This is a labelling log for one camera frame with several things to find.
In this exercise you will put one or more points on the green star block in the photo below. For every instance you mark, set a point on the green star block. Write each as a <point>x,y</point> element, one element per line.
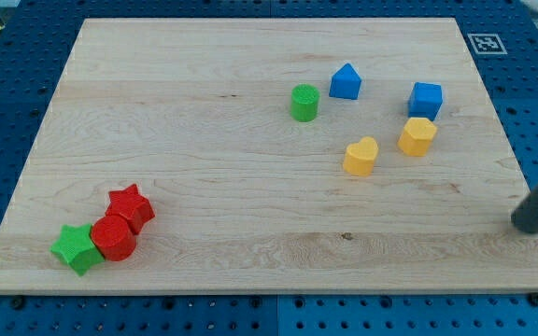
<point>75,248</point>

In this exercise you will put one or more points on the yellow heart block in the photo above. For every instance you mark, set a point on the yellow heart block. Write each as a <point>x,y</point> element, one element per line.
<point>360,157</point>

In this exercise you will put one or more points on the blue pentagon house block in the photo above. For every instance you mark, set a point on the blue pentagon house block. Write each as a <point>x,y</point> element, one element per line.
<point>345,83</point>

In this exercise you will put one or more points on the red cylinder block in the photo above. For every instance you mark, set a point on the red cylinder block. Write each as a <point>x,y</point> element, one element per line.
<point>113,238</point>

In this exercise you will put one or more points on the yellow hexagon block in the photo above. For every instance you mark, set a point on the yellow hexagon block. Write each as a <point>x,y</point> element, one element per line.
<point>417,136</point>

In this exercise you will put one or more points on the white fiducial marker tag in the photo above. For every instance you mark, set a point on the white fiducial marker tag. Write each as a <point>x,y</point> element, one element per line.
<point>487,44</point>

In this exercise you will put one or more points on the red star block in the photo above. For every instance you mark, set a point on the red star block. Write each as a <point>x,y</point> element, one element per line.
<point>132,206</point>

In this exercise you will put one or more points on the wooden board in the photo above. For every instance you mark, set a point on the wooden board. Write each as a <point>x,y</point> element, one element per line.
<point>248,200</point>

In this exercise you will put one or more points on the green cylinder block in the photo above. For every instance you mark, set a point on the green cylinder block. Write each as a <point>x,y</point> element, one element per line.
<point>304,102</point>

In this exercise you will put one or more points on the blue cube block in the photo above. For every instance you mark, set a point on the blue cube block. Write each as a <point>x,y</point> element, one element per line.
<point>425,101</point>

